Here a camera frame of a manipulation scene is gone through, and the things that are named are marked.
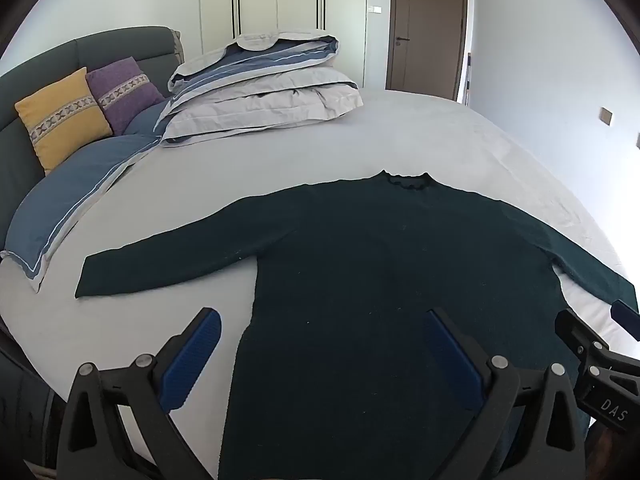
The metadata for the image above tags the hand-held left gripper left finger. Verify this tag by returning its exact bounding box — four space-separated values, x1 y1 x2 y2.
56 306 223 480

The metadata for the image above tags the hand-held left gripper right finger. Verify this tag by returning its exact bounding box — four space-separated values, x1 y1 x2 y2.
426 306 586 480

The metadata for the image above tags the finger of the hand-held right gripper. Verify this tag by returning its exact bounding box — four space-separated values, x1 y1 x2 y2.
555 308 609 362
611 300 640 342

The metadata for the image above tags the dark green sweater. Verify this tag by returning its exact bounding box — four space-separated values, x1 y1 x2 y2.
75 170 640 480

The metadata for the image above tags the bed with white sheet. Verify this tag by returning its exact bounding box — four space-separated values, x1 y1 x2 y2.
0 85 640 480

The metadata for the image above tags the large blue pillow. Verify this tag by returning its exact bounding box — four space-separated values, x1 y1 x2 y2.
0 134 162 293

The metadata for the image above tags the small blue pillow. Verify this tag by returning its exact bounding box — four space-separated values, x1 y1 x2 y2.
122 100 173 137

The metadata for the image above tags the grey folded quilt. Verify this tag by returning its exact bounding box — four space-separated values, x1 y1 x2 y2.
155 66 364 149

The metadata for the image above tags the yellow patterned cushion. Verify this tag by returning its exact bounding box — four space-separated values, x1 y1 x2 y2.
14 67 114 177

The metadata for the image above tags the purple patterned cushion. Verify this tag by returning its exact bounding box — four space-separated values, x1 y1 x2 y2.
85 57 166 136

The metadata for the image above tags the blue grey folded duvet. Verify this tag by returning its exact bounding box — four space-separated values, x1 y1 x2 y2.
167 31 342 95

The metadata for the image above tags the dark grey padded headboard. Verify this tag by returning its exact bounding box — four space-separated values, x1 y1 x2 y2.
0 26 186 256

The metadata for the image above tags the brown wooden door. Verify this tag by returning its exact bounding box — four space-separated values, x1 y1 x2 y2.
384 0 469 104

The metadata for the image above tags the white wardrobe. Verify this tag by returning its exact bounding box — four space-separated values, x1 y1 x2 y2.
199 0 370 90

